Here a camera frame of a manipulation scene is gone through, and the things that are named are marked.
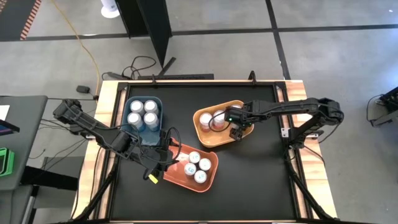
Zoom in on black power strip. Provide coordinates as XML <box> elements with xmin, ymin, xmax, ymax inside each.
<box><xmin>106</xmin><ymin>71</ymin><xmax>132</xmax><ymax>80</ymax></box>

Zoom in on blue plastic bin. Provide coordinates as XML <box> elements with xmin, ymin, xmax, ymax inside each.
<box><xmin>120</xmin><ymin>95</ymin><xmax>165</xmax><ymax>147</ymax></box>

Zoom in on black equipment stand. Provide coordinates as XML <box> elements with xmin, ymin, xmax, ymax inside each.
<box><xmin>366</xmin><ymin>86</ymin><xmax>398</xmax><ymax>128</ymax></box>

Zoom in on dark tablet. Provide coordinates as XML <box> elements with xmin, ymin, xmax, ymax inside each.
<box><xmin>0</xmin><ymin>119</ymin><xmax>21</xmax><ymax>136</ymax></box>

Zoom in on black mat with striped edge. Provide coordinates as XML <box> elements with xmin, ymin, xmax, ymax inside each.
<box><xmin>0</xmin><ymin>0</ymin><xmax>43</xmax><ymax>42</ymax></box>

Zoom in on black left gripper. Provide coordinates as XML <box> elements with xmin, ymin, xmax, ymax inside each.
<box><xmin>133</xmin><ymin>129</ymin><xmax>175</xmax><ymax>182</ymax></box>

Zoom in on black partition panel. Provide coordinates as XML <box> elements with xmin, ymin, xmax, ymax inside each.
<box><xmin>115</xmin><ymin>0</ymin><xmax>177</xmax><ymax>77</ymax></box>

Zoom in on white round pedestal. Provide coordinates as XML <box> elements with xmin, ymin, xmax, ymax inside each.
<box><xmin>99</xmin><ymin>0</ymin><xmax>121</xmax><ymax>19</ymax></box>

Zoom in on grey desk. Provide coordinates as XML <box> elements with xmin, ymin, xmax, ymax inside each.
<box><xmin>0</xmin><ymin>95</ymin><xmax>49</xmax><ymax>191</ymax></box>

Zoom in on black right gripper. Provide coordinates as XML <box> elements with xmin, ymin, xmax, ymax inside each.
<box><xmin>223</xmin><ymin>104</ymin><xmax>254</xmax><ymax>142</ymax></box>

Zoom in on green box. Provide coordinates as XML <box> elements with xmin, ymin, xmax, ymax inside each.
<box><xmin>0</xmin><ymin>147</ymin><xmax>16</xmax><ymax>177</ymax></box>

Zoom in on yellow plastic bin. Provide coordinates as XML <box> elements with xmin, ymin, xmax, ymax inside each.
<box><xmin>192</xmin><ymin>99</ymin><xmax>255</xmax><ymax>149</ymax></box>

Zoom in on yellow cable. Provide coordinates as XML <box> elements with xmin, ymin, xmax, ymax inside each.
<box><xmin>51</xmin><ymin>0</ymin><xmax>101</xmax><ymax>96</ymax></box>

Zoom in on orange plastic bin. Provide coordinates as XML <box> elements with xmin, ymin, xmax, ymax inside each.
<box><xmin>161</xmin><ymin>138</ymin><xmax>220</xmax><ymax>194</ymax></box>

